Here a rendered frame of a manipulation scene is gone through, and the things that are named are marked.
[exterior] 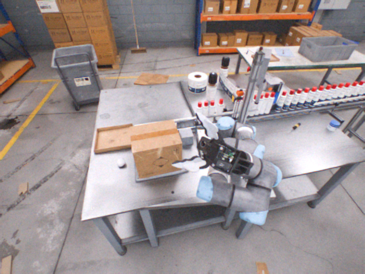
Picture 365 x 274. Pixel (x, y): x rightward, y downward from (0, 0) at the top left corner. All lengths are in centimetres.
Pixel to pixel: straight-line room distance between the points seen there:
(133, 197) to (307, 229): 175
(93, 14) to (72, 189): 328
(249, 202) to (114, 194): 94
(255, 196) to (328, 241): 187
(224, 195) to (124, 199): 83
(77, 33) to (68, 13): 34
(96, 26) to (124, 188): 377
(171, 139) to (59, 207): 168
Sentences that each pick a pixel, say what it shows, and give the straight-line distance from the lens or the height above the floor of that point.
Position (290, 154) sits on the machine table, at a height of 83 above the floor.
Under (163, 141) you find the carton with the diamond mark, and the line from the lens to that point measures 118.
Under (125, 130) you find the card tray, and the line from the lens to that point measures 174.
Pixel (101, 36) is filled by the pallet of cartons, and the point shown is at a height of 71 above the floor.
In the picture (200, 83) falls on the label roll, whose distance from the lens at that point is 202.
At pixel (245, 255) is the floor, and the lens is 209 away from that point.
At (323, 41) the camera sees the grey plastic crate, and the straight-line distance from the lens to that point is 400.
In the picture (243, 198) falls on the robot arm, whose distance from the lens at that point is 62.
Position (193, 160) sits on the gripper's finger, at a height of 154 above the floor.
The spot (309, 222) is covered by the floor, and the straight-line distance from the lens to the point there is 246.
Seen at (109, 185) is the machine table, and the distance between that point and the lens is 141.
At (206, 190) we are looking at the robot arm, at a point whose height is 143.
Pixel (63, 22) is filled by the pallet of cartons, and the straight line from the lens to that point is 478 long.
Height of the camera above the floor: 195
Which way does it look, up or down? 44 degrees down
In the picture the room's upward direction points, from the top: straight up
